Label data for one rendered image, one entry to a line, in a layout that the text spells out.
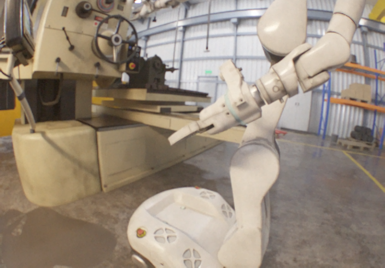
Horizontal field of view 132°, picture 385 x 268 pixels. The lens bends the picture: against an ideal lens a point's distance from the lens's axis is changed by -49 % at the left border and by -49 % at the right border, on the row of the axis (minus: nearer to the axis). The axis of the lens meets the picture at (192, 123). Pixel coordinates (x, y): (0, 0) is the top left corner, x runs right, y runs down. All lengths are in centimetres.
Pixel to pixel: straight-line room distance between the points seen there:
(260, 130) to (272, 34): 29
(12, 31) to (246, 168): 93
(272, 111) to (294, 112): 688
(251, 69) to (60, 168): 808
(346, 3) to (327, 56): 15
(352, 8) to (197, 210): 101
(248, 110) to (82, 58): 123
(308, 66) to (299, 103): 708
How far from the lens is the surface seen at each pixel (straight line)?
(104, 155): 157
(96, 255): 114
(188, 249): 73
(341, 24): 39
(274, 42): 51
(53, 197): 155
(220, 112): 33
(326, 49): 34
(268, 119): 52
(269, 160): 49
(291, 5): 57
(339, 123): 843
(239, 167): 51
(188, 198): 97
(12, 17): 78
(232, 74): 35
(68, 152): 142
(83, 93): 205
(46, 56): 130
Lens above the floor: 89
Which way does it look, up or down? 8 degrees down
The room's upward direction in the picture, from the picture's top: 5 degrees clockwise
